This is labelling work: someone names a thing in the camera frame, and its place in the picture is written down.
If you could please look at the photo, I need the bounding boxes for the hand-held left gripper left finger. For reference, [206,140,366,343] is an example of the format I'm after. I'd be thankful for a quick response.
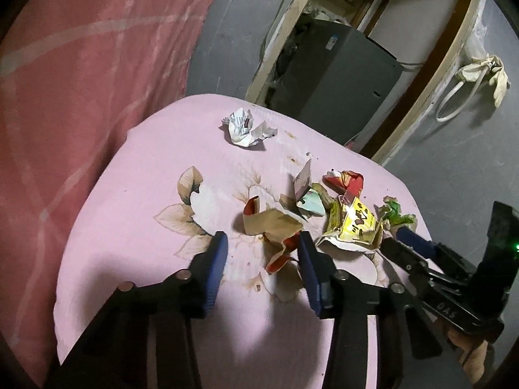
[44,231,230,389]

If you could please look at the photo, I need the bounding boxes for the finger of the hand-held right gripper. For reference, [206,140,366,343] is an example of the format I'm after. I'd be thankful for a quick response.
[396,226,451,262]
[381,236,436,304]

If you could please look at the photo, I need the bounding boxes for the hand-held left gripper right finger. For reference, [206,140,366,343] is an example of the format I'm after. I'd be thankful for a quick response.
[298,231,442,389]

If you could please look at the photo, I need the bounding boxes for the yellow snack wrapper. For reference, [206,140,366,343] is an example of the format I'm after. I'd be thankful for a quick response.
[318,195,384,252]

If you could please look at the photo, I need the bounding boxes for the brown and red paper wrapper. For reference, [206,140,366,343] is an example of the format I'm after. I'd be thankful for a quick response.
[242,195,305,274]

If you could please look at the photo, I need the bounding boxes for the person's right hand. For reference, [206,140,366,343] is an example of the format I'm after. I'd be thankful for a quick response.
[447,328,491,385]

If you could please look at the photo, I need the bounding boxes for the pale green paper wrapper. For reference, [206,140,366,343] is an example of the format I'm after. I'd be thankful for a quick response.
[296,186,326,221]

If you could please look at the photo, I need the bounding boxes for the red crumpled wrapper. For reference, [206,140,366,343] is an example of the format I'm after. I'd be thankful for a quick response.
[322,169,364,199]

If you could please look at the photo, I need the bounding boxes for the beige folded card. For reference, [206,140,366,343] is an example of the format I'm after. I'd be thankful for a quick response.
[293,158,313,205]

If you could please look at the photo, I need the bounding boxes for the crumpled white paper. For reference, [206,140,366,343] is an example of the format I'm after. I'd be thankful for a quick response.
[221,107,280,148]

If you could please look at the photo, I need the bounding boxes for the grey metal cabinet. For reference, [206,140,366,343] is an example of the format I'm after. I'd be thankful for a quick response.
[268,18,404,147]

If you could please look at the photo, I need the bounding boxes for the cream hanging cloth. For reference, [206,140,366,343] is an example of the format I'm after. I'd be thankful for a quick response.
[456,54,512,108]

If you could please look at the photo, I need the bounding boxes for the pink checked cloth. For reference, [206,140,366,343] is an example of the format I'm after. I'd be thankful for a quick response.
[0,0,225,387]

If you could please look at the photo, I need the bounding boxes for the white hose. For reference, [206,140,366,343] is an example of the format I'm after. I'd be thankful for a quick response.
[436,65,487,122]

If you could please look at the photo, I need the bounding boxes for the wooden door frame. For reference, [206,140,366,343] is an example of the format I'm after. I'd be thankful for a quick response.
[245,0,487,168]

